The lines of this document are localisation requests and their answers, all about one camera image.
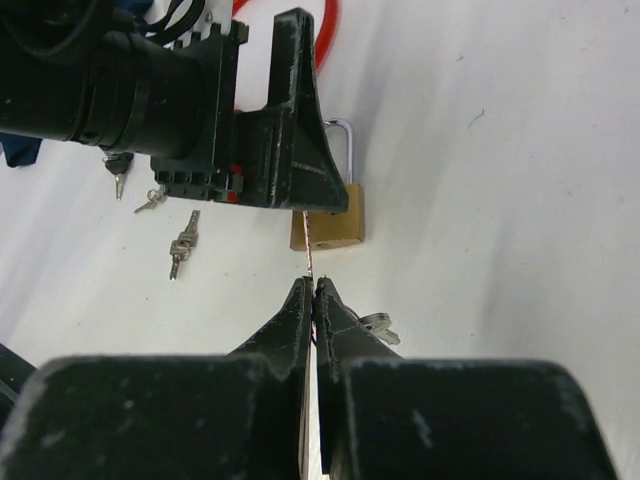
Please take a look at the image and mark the silver key bunch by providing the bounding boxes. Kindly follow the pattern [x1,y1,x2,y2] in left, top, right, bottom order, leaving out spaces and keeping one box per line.
[169,210,200,281]

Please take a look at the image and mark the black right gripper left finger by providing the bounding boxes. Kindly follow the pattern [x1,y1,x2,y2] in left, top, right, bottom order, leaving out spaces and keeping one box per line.
[1,277,313,479]

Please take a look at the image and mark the silver key set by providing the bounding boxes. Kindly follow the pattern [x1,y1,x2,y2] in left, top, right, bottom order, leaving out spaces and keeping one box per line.
[297,209,402,480]

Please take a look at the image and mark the red cable lock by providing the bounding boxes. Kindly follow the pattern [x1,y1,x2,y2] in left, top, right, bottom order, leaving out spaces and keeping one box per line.
[232,0,341,69]

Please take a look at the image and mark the brass padlock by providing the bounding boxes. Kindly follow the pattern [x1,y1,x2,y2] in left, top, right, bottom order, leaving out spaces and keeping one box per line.
[289,118,365,252]

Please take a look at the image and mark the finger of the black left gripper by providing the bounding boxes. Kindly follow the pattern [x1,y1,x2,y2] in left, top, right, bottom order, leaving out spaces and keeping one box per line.
[235,8,349,211]

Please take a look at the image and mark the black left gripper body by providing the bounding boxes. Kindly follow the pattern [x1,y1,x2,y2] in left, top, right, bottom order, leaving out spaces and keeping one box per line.
[150,20,252,203]

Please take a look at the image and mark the navy blue cloth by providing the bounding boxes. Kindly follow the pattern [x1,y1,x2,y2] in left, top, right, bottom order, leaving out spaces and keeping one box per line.
[1,133,42,168]

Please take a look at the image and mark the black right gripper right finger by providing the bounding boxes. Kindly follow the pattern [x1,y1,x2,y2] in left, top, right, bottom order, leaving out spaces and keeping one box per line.
[313,278,617,479]

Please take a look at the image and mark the black head keys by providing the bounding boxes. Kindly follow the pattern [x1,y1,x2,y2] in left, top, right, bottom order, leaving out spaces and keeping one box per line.
[103,152,134,201]

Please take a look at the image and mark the small silver key pair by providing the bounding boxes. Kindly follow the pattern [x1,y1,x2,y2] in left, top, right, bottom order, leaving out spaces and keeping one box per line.
[134,186,167,214]

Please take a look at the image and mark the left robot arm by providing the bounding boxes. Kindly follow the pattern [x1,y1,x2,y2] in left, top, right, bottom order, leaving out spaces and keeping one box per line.
[1,1,349,213]

